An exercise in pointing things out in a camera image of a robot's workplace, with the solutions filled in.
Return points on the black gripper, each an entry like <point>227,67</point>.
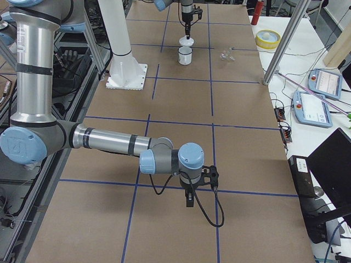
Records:
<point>186,16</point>

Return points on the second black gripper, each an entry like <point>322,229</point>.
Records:
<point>188,188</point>

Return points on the white round cup lid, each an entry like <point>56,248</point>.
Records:
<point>186,42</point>

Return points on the clear plastic funnel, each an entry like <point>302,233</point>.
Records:
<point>226,55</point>

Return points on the white enamel cup blue rim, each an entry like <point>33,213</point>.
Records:
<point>185,55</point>

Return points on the red cylinder bottle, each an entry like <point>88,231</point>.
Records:
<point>257,12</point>

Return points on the yellow tape roll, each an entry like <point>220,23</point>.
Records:
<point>267,39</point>

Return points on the orange connector box near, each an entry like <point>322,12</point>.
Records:
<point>285,134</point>

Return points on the orange connector box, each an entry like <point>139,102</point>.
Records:
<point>285,134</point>
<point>280,113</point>

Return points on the black box device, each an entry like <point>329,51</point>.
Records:
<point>302,178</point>

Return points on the orange connector box far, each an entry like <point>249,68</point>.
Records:
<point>280,113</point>

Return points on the black monitor on stand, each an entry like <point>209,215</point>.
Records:
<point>330,165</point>

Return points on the near blue teach pendant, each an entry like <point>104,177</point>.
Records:
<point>310,110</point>

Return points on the blue teach pendant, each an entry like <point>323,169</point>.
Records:
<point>326,83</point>
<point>310,110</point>

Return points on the far blue teach pendant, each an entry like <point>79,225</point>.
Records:
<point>326,83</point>

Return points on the wooden beam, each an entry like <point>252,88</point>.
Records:
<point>340,49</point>

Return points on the grabber stick green tip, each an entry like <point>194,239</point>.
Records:
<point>319,96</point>

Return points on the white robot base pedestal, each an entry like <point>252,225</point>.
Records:
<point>125,72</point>

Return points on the aluminium frame post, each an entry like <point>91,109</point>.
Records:
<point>285,40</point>

